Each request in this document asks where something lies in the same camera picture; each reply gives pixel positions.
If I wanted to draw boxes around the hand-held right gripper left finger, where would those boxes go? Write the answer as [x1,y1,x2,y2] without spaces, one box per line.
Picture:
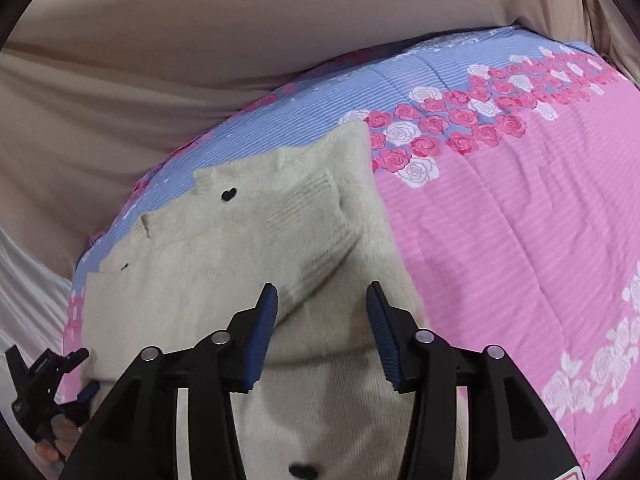
[59,283,279,480]

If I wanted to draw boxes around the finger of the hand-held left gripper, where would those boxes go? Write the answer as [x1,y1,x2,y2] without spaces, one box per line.
[75,381,101,406]

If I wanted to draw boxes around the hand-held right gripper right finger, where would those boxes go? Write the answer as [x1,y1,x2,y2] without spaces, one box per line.
[365,281,582,480]

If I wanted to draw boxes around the cream knit sweater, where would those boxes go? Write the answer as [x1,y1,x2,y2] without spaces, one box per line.
[80,120,469,480]

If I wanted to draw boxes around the person's left hand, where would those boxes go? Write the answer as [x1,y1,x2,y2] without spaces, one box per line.
[33,416,87,464]

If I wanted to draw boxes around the white cloth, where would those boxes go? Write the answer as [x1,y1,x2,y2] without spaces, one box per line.
[0,224,74,413]

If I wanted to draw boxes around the pink blue floral quilt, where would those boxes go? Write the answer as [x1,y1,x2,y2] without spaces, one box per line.
[60,25,640,480]

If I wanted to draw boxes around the beige fabric sheet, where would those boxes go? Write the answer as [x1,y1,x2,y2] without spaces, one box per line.
[0,0,628,281]

